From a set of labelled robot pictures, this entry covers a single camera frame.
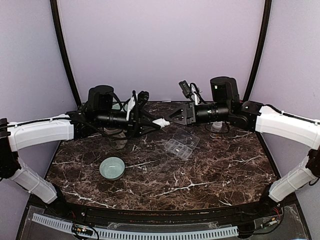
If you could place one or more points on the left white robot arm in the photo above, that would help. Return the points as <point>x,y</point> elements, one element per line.
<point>15,136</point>

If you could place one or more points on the white ceramic mug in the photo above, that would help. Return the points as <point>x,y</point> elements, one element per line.
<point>118,142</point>

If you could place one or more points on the clear plastic pill organizer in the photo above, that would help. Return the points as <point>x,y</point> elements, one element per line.
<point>183,140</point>

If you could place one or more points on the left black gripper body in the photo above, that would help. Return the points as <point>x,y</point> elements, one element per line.
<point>105,121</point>

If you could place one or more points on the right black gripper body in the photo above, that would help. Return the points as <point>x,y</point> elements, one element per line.
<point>220,113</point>

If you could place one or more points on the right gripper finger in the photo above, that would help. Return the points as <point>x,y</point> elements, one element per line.
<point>178,121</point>
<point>179,113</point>

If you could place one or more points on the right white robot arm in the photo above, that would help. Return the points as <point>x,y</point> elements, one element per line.
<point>262,118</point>

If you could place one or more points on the right black frame post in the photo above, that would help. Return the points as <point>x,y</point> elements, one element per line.
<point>259,49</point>

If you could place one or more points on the white slotted cable duct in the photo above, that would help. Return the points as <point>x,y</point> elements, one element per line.
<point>122,231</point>

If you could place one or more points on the black front rail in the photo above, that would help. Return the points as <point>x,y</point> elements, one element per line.
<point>89,210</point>

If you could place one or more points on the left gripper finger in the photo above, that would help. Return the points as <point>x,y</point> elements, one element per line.
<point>147,118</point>
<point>143,130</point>

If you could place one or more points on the left black frame post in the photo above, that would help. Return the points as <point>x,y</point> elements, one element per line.
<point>63,51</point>

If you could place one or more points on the small white vial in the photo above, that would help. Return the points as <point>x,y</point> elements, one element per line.
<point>161,122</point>

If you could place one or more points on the white pill bottle orange label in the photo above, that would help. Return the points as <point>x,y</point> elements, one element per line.
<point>215,129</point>

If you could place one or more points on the black frame post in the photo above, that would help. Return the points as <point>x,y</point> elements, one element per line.
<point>259,49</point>
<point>63,51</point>

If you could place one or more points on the celadon bowl front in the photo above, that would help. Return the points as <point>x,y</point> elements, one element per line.
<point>112,168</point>

